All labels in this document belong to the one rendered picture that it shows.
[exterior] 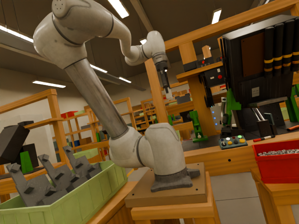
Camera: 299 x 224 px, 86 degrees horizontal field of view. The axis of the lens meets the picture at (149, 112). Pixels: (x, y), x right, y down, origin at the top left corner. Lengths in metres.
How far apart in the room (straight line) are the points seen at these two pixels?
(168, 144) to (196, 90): 1.05
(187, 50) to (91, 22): 1.27
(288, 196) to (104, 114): 0.81
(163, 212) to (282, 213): 0.47
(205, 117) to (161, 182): 1.05
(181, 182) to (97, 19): 0.69
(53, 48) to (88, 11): 0.19
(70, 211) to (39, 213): 0.11
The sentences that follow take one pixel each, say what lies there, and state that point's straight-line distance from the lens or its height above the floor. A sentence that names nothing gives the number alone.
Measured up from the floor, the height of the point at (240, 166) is 0.79.
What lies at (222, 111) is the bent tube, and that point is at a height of 1.11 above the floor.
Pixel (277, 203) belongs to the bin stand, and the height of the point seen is 0.75.
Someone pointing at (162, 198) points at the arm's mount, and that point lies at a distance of 0.72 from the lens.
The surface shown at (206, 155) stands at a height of 0.88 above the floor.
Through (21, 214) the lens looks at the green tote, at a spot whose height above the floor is 0.94.
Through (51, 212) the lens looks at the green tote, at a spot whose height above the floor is 0.93.
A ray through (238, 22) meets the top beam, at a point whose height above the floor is 1.87.
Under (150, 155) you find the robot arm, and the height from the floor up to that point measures 1.03.
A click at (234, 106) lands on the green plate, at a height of 1.14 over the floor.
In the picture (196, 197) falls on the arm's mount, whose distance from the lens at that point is 0.69.
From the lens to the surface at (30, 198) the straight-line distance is 1.09.
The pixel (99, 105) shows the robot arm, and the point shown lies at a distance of 0.73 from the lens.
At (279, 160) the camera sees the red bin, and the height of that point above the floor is 0.90.
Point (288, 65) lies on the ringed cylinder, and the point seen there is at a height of 1.31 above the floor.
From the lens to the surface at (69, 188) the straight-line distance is 1.16.
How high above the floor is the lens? 1.19
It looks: 3 degrees up
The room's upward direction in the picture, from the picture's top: 14 degrees counter-clockwise
